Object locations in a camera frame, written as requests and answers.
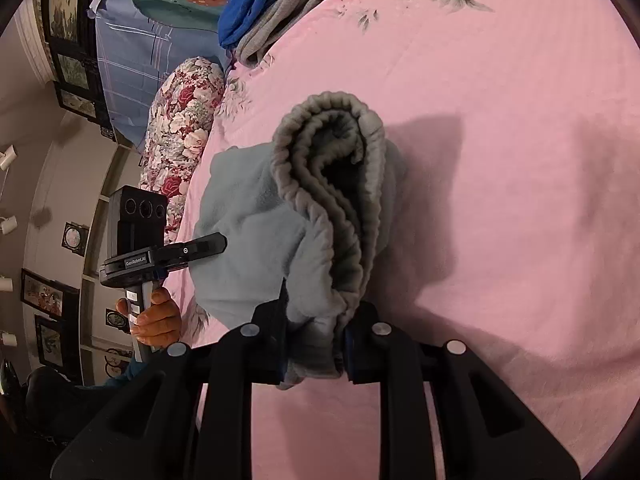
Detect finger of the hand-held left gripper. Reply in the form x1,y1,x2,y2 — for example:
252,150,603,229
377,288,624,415
165,232,228,267

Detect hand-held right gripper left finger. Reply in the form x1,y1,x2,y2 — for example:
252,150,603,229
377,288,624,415
50,280,291,480

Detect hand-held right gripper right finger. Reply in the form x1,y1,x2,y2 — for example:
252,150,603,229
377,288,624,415
344,301,583,480

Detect grey fleece pants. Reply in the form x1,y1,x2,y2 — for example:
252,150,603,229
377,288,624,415
190,91,408,391

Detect person's left hand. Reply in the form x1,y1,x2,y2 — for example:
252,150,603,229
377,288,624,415
116,287,183,353

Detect floral quilt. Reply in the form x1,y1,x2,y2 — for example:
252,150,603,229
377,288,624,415
137,56,226,241

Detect blue checked pillow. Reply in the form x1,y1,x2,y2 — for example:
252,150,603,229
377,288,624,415
90,0,236,148

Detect black panel of framed paintings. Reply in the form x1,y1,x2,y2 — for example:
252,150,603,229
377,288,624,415
39,0,118,142

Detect person's dark clothing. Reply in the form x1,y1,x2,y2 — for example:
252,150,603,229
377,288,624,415
25,366,131,453

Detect blue folded garment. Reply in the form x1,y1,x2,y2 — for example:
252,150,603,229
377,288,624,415
218,0,306,51

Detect pile of folded clothes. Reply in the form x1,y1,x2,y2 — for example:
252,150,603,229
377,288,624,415
235,0,351,66

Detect pink bedsheet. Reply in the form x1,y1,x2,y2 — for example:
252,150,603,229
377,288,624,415
165,0,640,480

